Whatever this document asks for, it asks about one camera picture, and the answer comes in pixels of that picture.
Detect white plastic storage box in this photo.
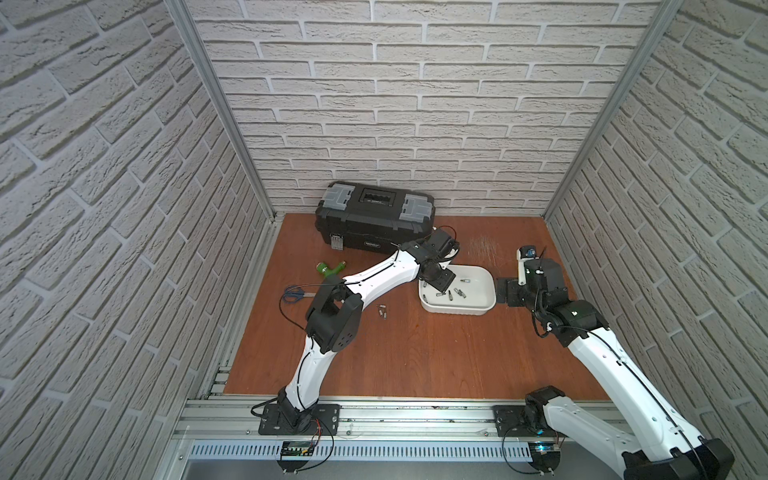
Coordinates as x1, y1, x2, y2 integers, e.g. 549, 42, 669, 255
418, 264, 497, 315

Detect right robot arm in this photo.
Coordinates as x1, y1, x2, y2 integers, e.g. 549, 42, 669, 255
501, 246, 735, 479

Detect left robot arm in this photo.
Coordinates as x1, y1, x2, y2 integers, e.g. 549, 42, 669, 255
277, 229, 460, 428

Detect black plastic toolbox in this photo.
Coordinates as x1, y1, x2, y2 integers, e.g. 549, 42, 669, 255
315, 181, 435, 254

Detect right controller board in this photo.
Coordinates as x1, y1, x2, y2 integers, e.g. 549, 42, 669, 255
528, 442, 561, 475

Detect controller board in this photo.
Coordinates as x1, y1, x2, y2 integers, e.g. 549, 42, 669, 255
528, 442, 561, 475
277, 441, 317, 474

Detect left controller board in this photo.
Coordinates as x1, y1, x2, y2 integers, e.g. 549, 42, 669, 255
277, 441, 317, 474

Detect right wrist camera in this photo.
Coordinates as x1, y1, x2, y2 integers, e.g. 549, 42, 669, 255
516, 245, 537, 286

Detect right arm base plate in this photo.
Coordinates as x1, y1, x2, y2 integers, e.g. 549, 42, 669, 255
492, 405, 542, 437

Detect blue handled scissors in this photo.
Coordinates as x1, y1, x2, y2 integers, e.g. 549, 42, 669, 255
281, 285, 316, 304

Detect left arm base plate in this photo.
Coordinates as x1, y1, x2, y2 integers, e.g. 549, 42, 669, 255
258, 403, 341, 436

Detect aluminium front rail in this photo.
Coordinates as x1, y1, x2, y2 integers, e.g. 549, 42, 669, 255
158, 396, 630, 478

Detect right aluminium corner post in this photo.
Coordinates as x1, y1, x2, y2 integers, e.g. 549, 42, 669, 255
542, 0, 684, 222

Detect aluminium corner post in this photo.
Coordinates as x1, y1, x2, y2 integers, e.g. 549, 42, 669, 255
542, 0, 684, 222
166, 0, 277, 222

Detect left aluminium corner post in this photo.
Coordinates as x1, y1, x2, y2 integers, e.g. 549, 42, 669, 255
166, 0, 277, 222

